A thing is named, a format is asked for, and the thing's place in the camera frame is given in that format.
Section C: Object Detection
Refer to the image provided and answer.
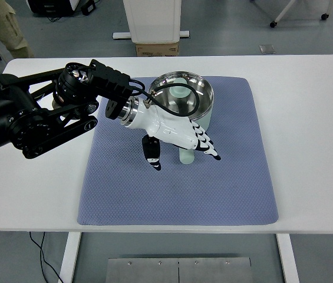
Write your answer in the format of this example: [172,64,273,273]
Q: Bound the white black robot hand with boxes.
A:
[119,97,221,171]

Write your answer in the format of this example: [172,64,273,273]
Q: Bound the green pot with handle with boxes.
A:
[147,70,215,165]

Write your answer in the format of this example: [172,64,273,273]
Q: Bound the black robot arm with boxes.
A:
[0,60,133,159]

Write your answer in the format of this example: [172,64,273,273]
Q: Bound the glass lid with green knob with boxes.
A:
[148,70,215,120]

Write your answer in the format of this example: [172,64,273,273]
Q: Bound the blue quilted mat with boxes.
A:
[77,76,279,226]

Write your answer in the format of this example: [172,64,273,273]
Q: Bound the cardboard box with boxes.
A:
[135,42,179,57]

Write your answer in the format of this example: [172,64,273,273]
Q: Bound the grey floor socket plate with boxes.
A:
[259,44,276,55]

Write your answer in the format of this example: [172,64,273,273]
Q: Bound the white table leg left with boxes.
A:
[58,232,82,283]

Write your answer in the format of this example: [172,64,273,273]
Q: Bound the white table leg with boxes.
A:
[58,232,82,283]
[276,233,300,283]

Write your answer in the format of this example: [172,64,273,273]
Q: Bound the person in khaki trousers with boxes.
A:
[0,0,34,58]

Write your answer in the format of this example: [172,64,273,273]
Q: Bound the white table leg right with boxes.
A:
[276,233,300,283]

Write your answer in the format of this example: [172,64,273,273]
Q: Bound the rolling chair base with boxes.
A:
[269,1,333,28]

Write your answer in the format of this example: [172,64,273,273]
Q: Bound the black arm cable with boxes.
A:
[129,79,200,118]

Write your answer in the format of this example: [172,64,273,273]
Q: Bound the black floor cable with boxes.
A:
[29,231,64,283]

